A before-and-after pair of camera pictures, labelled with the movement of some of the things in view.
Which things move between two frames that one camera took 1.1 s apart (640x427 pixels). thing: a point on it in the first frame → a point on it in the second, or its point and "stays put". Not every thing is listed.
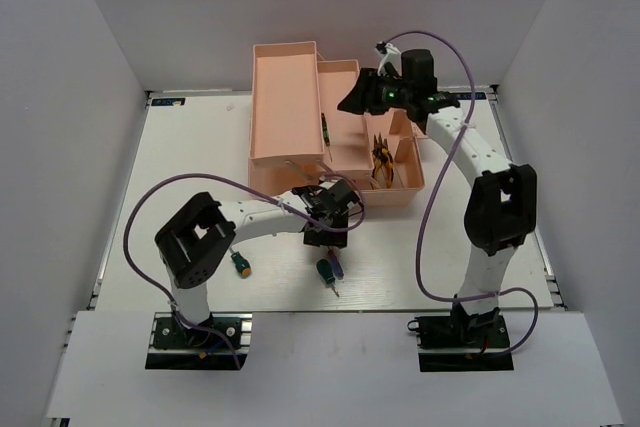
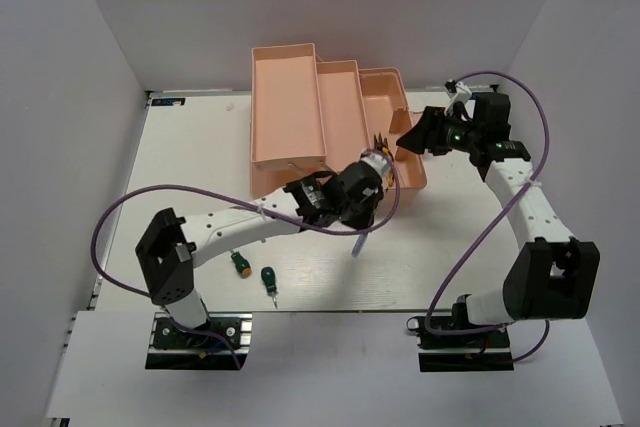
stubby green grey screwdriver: x=327 y=273 → x=268 y=278
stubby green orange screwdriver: x=241 y=264 stays put
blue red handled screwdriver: x=336 y=264 → x=359 y=242
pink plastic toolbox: x=298 y=134 stays put
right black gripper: x=364 y=96 → x=425 y=133
